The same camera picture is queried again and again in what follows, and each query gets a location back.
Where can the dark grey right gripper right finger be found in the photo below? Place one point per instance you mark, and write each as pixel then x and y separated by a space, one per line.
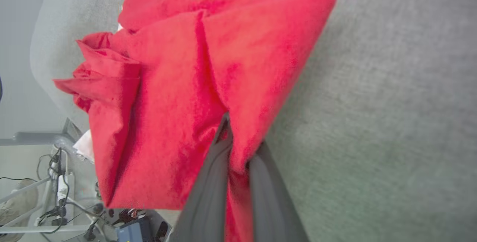
pixel 274 204

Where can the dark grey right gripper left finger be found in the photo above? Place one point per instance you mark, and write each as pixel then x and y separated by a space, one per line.
pixel 208 193

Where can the red and white garment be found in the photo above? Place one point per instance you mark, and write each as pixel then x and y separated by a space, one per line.
pixel 186 104

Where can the black plug adapter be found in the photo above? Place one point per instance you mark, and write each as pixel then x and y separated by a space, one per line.
pixel 161 231

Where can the blue grey box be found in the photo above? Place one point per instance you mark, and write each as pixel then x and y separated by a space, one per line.
pixel 132 231

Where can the grey fabric sofa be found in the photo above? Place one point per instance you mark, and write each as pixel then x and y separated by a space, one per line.
pixel 391 104

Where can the beige fuzzy object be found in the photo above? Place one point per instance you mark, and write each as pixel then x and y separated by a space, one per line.
pixel 15 208

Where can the grey metal frame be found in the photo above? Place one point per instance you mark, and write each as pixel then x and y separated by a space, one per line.
pixel 33 137

